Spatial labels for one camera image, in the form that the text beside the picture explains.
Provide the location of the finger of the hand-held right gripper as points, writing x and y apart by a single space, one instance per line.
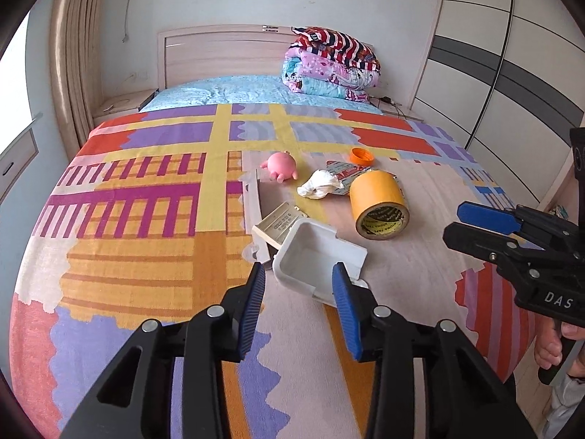
475 240
486 217

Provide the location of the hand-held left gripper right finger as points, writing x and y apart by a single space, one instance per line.
345 311

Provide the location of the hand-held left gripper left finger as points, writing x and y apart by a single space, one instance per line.
253 302

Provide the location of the white plastic box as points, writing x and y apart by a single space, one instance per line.
304 260

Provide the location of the beige cardboard box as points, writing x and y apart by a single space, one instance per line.
276 226

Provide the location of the grey cardboard strip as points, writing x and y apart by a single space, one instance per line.
253 201

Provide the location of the yellow tape roll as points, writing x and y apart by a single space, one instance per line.
377 201

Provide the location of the white tissue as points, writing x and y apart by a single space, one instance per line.
320 185

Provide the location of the printed packet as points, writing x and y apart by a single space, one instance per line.
342 169

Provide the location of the person's right forearm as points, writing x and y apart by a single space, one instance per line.
569 398

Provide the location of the person's right hand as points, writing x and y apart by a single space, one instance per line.
546 347

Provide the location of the stack of books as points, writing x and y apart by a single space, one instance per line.
558 211

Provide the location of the pink toy pig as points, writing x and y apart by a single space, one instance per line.
281 167

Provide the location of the orange bottle cap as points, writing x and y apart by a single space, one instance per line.
362 156

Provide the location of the colourful patterned blanket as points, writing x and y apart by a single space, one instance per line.
137 219

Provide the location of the white wardrobe with grey stripes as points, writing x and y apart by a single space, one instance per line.
493 55

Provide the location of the blue patterned folded quilt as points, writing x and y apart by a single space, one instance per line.
320 87

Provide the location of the pink patterned folded quilt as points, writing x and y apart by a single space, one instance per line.
320 71

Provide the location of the wooden nightstand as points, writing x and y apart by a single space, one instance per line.
121 103

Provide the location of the wooden headboard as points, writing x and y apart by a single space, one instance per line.
219 52

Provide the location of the beige curtain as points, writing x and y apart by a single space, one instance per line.
77 55

